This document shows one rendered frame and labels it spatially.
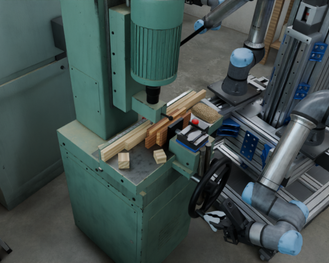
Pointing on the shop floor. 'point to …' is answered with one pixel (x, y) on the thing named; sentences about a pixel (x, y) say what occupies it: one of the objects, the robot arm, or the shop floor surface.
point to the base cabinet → (127, 215)
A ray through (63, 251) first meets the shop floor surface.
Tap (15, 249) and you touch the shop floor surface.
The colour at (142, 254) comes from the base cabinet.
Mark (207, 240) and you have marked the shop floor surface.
